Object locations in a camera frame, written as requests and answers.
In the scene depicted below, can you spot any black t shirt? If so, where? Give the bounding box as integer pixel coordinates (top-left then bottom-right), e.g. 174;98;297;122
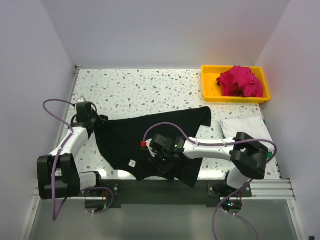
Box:
95;107;212;188

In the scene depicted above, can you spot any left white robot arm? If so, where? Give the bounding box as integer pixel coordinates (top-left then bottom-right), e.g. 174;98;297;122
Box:
36;101;105;200

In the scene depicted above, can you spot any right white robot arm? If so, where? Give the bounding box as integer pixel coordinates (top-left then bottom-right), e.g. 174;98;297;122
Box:
143;132;268;197

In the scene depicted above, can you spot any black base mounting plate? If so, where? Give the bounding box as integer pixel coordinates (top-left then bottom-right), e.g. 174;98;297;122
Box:
82;179;252;210

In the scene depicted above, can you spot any yellow plastic bin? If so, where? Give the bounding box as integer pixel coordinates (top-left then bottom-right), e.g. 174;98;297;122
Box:
201;65;271;104

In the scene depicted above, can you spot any folded white t shirt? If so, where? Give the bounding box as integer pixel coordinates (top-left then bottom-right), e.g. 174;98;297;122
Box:
220;116;272;141

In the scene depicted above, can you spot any pink t shirt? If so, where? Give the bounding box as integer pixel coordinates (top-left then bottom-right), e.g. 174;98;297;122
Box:
216;66;263;98

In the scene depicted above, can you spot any folded green t shirt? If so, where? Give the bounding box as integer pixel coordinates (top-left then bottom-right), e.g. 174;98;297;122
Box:
262;119;275;158

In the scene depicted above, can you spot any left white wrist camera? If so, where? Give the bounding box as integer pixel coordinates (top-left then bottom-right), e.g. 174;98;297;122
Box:
76;97;87;104

